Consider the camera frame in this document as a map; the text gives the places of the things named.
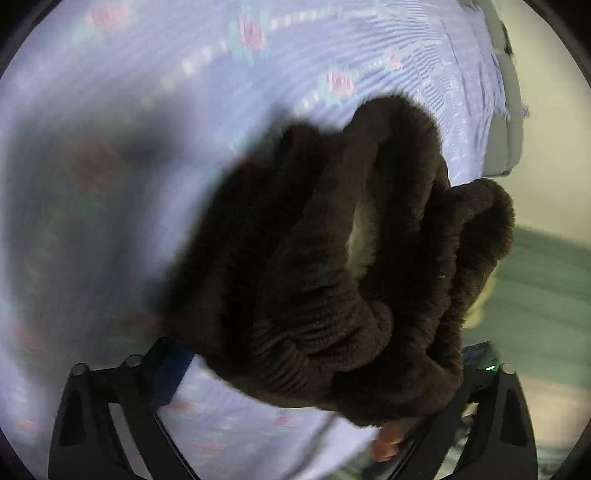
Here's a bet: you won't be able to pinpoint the person's right hand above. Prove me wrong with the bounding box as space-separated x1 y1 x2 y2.
372 420 407 462

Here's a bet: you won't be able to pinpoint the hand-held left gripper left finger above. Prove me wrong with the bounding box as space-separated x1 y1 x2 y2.
48 339 199 480

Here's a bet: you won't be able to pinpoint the purple striped bed cover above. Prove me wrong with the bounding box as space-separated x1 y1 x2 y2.
0 0 509 480

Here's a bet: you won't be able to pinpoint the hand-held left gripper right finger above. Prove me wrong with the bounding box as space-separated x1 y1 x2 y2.
383 364 539 480

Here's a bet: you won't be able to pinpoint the grey padded headboard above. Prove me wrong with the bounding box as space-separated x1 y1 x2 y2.
480 0 525 178

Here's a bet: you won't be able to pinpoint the dark brown fleece pants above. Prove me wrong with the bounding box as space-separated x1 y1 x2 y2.
168 95 515 428

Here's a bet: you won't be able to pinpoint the green curtain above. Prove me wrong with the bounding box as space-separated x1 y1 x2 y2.
462 226 591 370

